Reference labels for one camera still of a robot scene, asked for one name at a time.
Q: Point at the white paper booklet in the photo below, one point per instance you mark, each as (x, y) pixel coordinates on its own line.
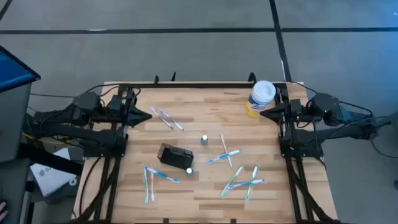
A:
(49, 180)

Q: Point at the purple toothbrush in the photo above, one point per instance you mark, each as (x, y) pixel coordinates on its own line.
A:
(162, 117)
(172, 120)

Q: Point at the teal mouthwash bottle white cap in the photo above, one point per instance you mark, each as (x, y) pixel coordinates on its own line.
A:
(204, 137)
(188, 170)

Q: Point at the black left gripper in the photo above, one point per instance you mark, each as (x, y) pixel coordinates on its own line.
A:
(116, 104)

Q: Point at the monitor with blue screen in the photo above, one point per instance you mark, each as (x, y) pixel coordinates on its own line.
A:
(12, 71)

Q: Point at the black stand beam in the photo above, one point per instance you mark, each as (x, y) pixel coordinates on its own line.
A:
(53, 160)

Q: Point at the Lysol wipes canister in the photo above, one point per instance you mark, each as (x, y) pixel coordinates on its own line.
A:
(262, 91)

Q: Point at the person's hand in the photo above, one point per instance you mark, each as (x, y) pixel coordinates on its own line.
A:
(2, 211)

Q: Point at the grey cabinet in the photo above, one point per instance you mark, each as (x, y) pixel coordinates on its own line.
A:
(14, 124)

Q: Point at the small black clamp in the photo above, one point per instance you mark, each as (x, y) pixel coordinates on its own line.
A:
(166, 221)
(233, 221)

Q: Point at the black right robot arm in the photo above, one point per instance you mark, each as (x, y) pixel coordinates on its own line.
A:
(323, 107)

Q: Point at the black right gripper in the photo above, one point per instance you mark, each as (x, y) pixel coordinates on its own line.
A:
(292, 112)

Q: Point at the blue toothbrush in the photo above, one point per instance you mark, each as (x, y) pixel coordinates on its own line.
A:
(217, 158)
(164, 175)
(242, 184)

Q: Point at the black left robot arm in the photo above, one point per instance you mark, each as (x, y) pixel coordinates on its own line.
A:
(93, 133)

